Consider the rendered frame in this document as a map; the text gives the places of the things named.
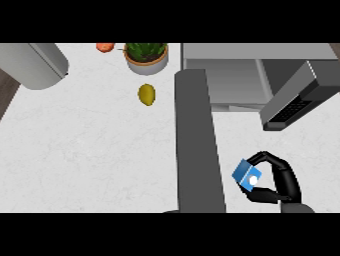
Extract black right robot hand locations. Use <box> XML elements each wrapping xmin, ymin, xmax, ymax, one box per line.
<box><xmin>236</xmin><ymin>150</ymin><xmax>302</xmax><ymax>205</ymax></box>

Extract blue milk carton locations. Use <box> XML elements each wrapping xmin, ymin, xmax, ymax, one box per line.
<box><xmin>230</xmin><ymin>158</ymin><xmax>262</xmax><ymax>193</ymax></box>

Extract dark grey microwave door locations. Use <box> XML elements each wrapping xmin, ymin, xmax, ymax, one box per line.
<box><xmin>172</xmin><ymin>68</ymin><xmax>227</xmax><ymax>214</ymax></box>

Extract grey microwave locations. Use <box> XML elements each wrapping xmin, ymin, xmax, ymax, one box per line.
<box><xmin>180</xmin><ymin>43</ymin><xmax>340</xmax><ymax>132</ymax></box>

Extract yellow mango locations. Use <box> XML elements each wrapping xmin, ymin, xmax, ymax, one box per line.
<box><xmin>135</xmin><ymin>83</ymin><xmax>158</xmax><ymax>107</ymax></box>

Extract potted green plant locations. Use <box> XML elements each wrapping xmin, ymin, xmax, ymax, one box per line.
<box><xmin>122</xmin><ymin>43</ymin><xmax>169</xmax><ymax>76</ymax></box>

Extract orange fruit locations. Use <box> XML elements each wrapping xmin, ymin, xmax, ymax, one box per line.
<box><xmin>94</xmin><ymin>43</ymin><xmax>116</xmax><ymax>54</ymax></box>

